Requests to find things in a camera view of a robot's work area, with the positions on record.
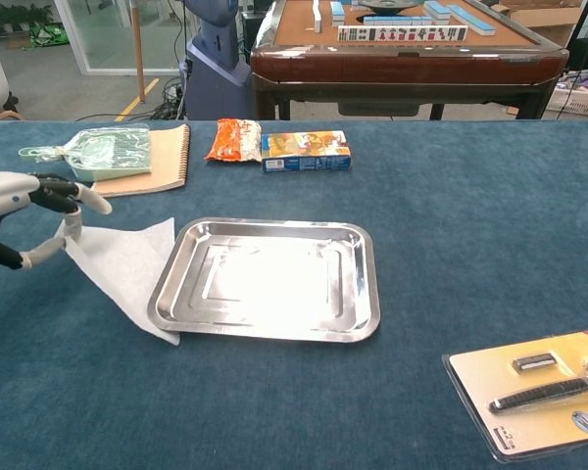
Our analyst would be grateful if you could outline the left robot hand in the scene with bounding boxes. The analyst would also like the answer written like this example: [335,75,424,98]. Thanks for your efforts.
[0,170,113,271]

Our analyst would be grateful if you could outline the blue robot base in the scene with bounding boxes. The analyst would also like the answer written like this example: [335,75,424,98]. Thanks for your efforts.
[178,0,256,121]

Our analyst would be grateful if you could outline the silver metal tray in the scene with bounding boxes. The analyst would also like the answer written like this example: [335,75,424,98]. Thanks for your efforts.
[147,216,382,344]

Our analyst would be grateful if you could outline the green dustpan brush set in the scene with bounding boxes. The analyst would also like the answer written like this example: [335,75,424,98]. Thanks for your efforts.
[18,124,153,182]

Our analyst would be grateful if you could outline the green bag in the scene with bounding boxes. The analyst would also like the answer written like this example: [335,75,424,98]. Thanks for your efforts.
[27,23,71,50]

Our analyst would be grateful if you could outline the kraft spiral notebook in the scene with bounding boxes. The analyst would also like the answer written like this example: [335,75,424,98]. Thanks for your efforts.
[90,122,192,199]

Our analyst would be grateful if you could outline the wooden pole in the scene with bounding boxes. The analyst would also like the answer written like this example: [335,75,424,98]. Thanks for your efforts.
[129,0,147,104]

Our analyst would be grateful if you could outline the orange snack bag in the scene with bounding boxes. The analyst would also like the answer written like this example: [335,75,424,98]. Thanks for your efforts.
[204,117,264,164]

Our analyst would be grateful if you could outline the colourful printed carton box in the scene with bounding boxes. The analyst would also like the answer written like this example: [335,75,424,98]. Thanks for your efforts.
[260,129,353,174]

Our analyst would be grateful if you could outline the blue felt table cover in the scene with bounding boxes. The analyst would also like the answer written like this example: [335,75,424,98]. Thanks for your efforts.
[0,118,588,470]

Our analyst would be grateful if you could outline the brown mahjong table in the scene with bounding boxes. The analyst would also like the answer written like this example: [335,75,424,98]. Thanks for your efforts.
[249,0,569,122]

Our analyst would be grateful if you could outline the face-up mahjong tile row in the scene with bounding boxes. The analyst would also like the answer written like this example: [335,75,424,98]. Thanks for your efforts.
[336,24,469,43]

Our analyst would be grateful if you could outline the yellow razor blister pack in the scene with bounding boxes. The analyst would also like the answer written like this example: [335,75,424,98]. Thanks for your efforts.
[441,327,588,465]

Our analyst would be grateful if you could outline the white plastic basket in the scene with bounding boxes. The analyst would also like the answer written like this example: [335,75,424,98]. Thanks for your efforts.
[543,72,588,119]

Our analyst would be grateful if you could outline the tangled black floor cables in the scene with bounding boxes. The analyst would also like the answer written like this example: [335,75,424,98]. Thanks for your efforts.
[75,77,187,122]

